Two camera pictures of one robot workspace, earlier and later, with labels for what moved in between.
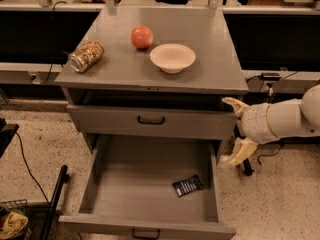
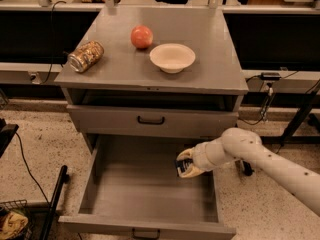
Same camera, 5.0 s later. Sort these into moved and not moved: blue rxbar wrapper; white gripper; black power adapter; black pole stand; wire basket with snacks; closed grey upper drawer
Moved: white gripper; blue rxbar wrapper
Not moved: black pole stand; closed grey upper drawer; black power adapter; wire basket with snacks
